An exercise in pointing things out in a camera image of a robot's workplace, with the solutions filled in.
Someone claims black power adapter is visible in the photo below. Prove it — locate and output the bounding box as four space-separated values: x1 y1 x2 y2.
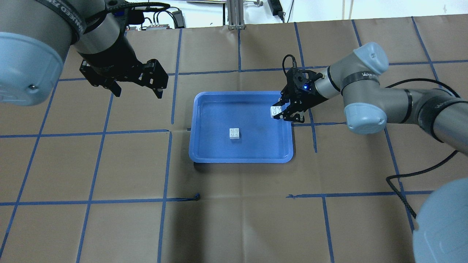
267 0 284 20

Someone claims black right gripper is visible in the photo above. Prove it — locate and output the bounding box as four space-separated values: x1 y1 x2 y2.
271 69 329 123

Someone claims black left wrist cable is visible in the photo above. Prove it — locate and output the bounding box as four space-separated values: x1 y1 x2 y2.
84 2 171 26

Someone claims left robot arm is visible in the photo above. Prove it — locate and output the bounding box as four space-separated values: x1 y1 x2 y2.
0 0 170 106

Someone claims aluminium profile post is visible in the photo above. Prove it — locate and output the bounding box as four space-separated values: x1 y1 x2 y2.
227 0 245 30

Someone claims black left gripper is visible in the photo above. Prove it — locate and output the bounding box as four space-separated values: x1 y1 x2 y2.
79 37 169 99

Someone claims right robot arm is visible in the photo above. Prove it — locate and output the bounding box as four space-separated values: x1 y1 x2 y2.
270 42 468 263

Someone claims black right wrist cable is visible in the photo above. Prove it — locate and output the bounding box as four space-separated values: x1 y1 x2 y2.
282 55 461 221

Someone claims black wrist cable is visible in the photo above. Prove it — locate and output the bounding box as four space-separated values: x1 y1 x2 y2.
282 55 461 221
84 2 171 26

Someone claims white block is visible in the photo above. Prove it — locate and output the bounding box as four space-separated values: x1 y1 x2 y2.
270 106 282 118
229 128 240 140

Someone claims blue plastic tray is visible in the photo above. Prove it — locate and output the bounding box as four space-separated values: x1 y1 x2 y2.
188 91 294 163

